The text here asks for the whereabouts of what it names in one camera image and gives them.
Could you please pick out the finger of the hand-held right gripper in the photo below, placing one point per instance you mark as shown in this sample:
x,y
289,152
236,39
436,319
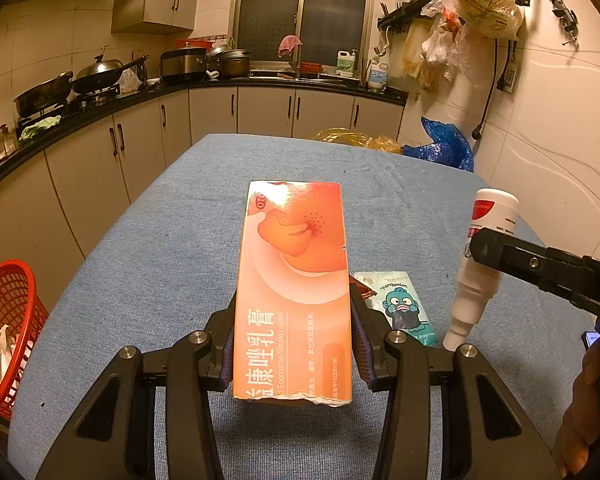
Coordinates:
x,y
530,262

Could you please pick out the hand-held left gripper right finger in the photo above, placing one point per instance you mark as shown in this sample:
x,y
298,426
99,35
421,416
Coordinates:
x,y
364,360

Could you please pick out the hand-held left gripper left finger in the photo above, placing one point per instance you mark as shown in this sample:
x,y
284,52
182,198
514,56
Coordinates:
x,y
227,360

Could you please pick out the white plastic bottle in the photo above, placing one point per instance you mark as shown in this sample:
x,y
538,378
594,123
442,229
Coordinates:
x,y
472,305

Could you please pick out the orange medicine box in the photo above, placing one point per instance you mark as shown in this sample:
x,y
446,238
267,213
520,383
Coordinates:
x,y
290,285

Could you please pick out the white tissue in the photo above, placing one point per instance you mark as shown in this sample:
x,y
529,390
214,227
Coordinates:
x,y
2,360

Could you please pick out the red plastic basket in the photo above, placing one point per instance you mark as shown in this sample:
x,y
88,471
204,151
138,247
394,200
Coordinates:
x,y
15,285

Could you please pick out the person's right hand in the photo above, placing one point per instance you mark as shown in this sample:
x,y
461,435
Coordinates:
x,y
590,410

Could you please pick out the black smartphone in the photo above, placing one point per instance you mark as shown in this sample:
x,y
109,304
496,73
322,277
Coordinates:
x,y
591,340

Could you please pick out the small printed white packet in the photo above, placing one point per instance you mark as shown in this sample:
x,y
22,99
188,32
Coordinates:
x,y
405,305

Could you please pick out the blue tablecloth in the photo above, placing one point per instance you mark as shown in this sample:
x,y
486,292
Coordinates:
x,y
180,260

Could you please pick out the blue plastic bag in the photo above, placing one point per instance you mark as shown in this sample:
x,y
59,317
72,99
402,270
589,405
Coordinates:
x,y
445,147

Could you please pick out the yellow plastic bag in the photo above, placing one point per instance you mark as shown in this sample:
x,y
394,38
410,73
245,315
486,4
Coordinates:
x,y
350,139

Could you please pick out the cream lower kitchen cabinets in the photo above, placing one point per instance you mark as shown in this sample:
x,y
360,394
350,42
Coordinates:
x,y
140,145

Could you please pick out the blue label detergent jug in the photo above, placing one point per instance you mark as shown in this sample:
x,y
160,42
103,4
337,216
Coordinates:
x,y
378,76

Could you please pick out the hanging metal clamps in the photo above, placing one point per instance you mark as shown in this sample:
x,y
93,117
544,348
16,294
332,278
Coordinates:
x,y
562,5

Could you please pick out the hanging plastic bags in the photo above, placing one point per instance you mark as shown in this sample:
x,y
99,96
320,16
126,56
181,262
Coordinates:
x,y
480,5

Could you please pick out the green label detergent jug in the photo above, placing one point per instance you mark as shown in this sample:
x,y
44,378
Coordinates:
x,y
347,64

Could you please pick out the black kitchen countertop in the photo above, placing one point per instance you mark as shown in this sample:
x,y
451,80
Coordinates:
x,y
260,83

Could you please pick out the red dish tray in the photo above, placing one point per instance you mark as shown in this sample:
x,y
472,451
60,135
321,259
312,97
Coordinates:
x,y
311,69

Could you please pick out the gas stove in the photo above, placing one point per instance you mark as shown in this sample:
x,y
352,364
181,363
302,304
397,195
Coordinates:
x,y
97,97

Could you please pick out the clear plastic bag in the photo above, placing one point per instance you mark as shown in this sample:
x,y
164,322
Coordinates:
x,y
130,81

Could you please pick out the metal cooking pot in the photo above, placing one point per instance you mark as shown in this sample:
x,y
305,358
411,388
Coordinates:
x,y
232,62

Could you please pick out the black rice cooker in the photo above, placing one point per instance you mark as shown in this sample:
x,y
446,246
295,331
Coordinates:
x,y
182,65

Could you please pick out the green cloth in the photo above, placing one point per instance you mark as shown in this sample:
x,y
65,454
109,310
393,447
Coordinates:
x,y
40,127

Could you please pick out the wok with metal lid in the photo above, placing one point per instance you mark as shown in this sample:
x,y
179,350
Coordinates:
x,y
100,72

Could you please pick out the red basin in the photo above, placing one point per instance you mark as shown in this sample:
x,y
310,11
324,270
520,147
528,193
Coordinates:
x,y
195,43

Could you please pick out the pink cloth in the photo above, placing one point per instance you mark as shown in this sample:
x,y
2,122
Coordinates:
x,y
290,45

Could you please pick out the black frying pan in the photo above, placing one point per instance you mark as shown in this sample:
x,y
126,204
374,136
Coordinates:
x,y
42,95

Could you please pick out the metal framed window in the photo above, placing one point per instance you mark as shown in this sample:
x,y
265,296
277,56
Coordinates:
x,y
270,10

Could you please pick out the wall power strip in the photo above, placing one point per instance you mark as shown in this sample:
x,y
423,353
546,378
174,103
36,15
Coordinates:
x,y
508,75

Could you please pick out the black wall rack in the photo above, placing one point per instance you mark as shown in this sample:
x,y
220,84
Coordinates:
x,y
405,12

